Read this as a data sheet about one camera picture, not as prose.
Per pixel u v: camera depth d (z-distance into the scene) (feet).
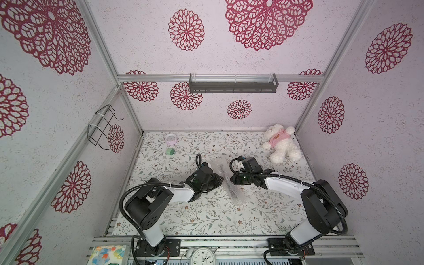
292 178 1.80
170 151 3.52
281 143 3.46
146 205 1.53
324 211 1.47
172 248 2.40
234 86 3.01
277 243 2.47
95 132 2.40
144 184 1.53
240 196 2.80
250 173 2.31
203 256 2.25
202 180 2.34
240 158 2.79
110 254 2.22
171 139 3.71
